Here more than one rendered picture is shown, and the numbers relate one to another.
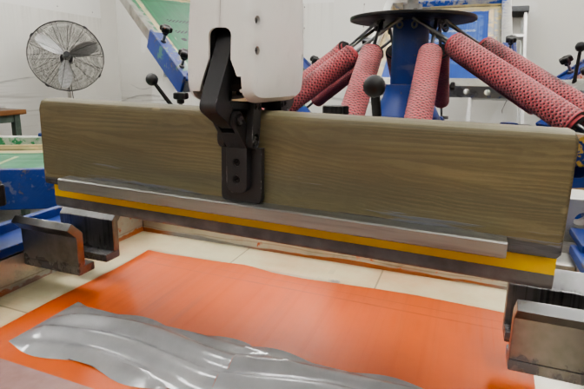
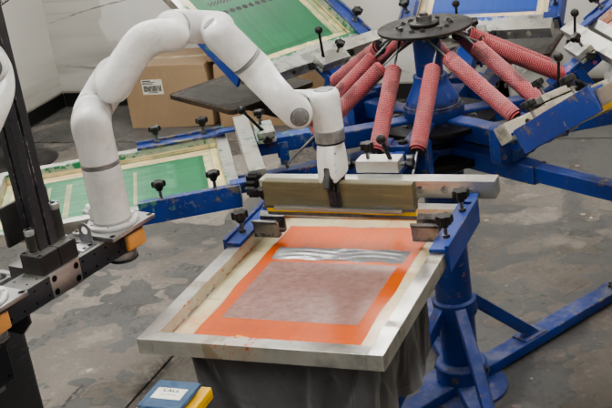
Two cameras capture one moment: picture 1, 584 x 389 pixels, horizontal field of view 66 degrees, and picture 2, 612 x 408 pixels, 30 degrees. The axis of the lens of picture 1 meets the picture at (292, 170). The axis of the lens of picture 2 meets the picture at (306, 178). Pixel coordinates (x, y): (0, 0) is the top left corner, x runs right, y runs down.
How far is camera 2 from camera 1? 2.56 m
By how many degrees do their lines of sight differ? 9
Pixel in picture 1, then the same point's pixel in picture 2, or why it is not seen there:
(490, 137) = (394, 186)
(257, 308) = (344, 239)
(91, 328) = (293, 251)
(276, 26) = (339, 162)
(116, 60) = not seen: outside the picture
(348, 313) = (375, 236)
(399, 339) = (390, 240)
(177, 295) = (314, 239)
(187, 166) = (317, 198)
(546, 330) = (418, 229)
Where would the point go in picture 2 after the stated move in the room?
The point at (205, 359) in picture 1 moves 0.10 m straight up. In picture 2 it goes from (331, 252) to (327, 217)
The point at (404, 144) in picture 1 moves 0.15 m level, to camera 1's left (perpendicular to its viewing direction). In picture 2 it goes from (376, 188) to (316, 197)
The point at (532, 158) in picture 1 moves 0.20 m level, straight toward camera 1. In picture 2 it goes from (403, 190) to (368, 223)
